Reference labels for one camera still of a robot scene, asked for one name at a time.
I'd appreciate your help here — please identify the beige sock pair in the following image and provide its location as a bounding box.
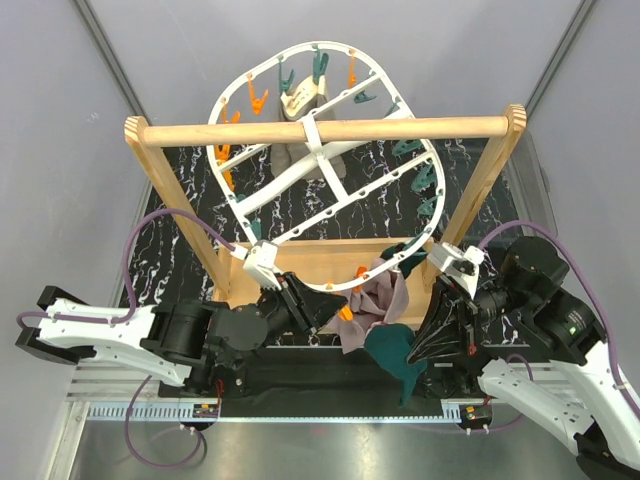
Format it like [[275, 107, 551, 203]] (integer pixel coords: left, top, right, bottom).
[[269, 74, 349, 179]]

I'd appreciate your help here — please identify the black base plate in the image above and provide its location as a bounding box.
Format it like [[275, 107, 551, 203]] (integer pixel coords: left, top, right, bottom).
[[158, 346, 482, 421]]

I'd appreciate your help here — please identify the slotted cable duct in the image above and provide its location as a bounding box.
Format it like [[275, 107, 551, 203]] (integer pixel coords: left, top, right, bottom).
[[87, 401, 482, 424]]

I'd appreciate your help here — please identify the wooden hanging rack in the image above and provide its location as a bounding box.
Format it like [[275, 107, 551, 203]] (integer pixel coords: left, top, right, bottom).
[[123, 103, 528, 301]]

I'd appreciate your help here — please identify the pink sock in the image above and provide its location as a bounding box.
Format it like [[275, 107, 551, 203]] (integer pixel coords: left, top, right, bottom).
[[328, 270, 409, 354]]

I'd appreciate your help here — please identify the teal clothespin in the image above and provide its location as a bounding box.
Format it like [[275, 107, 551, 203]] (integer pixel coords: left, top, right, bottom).
[[278, 58, 295, 95], [312, 47, 329, 85]]

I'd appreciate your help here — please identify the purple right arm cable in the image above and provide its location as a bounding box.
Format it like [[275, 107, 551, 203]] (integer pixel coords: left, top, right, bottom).
[[407, 219, 640, 436]]

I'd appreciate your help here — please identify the clear plastic bin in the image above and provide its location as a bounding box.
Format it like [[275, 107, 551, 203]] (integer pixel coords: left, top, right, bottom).
[[504, 131, 558, 235]]

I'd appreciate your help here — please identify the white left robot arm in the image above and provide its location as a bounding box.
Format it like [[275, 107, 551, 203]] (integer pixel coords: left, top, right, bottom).
[[15, 272, 347, 397]]

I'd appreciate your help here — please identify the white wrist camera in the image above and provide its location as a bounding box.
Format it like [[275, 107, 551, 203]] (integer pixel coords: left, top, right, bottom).
[[243, 240, 281, 291], [427, 242, 485, 299]]

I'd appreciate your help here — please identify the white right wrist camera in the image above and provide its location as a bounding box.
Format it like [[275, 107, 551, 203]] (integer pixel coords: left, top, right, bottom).
[[427, 242, 485, 299]]

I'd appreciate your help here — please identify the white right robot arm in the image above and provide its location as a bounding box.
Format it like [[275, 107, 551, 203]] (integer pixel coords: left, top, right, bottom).
[[407, 237, 639, 479]]

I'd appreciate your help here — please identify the orange clothespin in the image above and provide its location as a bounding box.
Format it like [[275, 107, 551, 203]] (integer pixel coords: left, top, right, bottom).
[[247, 74, 269, 116], [213, 144, 235, 192], [351, 266, 369, 293], [338, 305, 354, 322], [219, 98, 241, 124]]

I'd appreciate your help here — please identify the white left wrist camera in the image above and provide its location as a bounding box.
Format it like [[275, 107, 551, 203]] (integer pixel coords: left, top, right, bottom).
[[243, 240, 281, 291]]

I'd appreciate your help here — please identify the white round clip hanger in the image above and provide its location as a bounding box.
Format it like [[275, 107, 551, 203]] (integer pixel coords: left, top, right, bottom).
[[207, 41, 446, 293]]

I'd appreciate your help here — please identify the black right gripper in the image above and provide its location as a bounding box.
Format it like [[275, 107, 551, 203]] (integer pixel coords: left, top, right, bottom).
[[403, 271, 533, 361]]

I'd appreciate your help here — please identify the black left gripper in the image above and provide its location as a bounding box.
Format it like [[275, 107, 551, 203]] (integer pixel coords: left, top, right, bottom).
[[260, 274, 349, 351]]

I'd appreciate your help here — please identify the dark green sock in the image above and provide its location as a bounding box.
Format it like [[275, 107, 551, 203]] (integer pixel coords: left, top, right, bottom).
[[380, 242, 427, 279], [364, 323, 428, 407]]

